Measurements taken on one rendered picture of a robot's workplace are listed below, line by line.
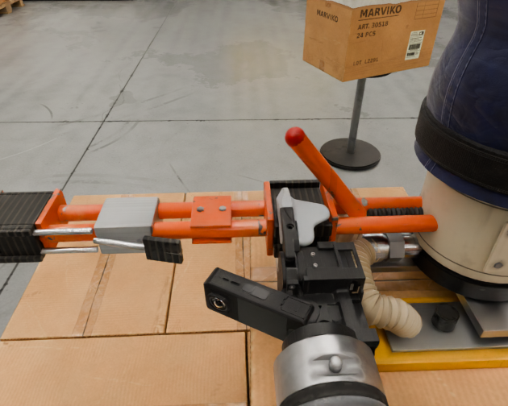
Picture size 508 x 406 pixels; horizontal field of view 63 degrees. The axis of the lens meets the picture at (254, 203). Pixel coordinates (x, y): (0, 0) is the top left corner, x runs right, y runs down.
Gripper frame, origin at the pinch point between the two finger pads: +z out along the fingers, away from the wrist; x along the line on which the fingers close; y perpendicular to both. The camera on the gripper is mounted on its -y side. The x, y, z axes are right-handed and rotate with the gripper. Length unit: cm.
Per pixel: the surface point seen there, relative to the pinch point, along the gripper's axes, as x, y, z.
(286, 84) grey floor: -113, 42, 323
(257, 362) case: -12.5, -3.3, -12.7
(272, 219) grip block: 3.0, -1.2, -3.9
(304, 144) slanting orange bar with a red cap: 11.1, 2.3, -0.8
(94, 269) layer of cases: -54, -47, 43
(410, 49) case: -37, 90, 182
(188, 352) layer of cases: -53, -18, 15
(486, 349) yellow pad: -10.6, 24.6, -13.3
